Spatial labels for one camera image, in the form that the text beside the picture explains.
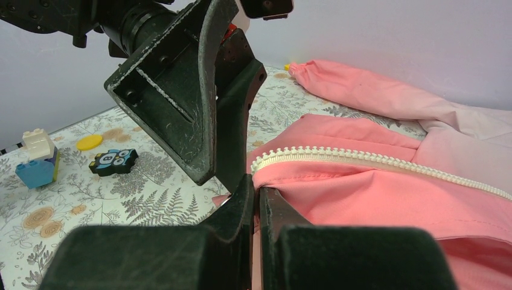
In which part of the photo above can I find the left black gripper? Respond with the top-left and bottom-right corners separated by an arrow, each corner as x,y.
104,1 -> 266,192

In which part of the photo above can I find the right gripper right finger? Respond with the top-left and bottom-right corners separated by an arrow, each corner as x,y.
259,187 -> 456,289

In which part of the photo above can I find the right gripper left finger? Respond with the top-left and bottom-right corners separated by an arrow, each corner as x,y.
40,175 -> 254,289

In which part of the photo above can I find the pink zip-up jacket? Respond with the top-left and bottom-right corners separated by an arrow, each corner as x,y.
212,60 -> 512,290

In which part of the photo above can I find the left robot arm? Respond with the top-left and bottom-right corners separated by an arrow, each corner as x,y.
1,1 -> 266,193

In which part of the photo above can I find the floral patterned table mat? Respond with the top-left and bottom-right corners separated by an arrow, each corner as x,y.
0,65 -> 428,290

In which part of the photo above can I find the black owl toy block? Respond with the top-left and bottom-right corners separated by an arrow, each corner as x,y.
89,149 -> 139,176

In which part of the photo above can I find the white and blue brick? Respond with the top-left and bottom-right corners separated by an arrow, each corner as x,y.
15,128 -> 60,189

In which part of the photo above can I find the yellow round disc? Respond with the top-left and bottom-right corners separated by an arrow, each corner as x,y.
75,134 -> 103,151

